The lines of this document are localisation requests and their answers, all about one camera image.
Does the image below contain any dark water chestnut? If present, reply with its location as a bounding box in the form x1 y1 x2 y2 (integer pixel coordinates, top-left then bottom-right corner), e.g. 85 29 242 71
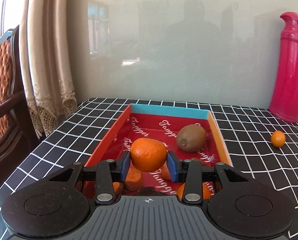
135 187 166 196
191 158 206 166

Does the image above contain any orange carrot chunk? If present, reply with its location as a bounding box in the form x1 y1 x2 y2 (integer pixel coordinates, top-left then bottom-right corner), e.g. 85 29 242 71
124 168 143 191

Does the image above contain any brown kiwi fruit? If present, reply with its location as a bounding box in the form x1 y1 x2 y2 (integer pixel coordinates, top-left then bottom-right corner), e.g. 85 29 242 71
176 124 206 153

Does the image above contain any small mandarin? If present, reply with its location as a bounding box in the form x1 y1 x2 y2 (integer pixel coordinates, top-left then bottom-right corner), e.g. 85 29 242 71
130 138 167 172
271 131 286 148

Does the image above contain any large orange mandarin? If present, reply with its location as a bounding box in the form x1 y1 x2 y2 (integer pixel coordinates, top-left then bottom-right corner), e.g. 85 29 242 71
176 183 212 200

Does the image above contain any small carrot piece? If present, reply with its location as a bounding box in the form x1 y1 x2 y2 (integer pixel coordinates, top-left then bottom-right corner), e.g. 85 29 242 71
160 163 171 180

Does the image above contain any black white grid tablecloth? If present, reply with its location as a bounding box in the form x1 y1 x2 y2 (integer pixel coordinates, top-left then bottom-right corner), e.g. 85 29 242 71
0 98 298 239

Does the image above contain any wooden sofa with cushions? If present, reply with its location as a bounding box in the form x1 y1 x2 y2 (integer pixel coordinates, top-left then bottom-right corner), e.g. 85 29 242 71
0 28 39 186

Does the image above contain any colourful cardboard box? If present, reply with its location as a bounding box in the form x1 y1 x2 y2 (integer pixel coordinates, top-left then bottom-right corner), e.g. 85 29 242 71
83 103 234 201

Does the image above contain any pink thermos flask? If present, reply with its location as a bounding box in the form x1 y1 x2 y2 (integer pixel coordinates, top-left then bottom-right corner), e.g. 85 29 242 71
269 12 298 123

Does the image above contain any beige lace curtain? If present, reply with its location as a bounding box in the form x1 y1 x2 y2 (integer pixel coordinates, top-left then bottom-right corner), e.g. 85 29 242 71
19 0 77 138

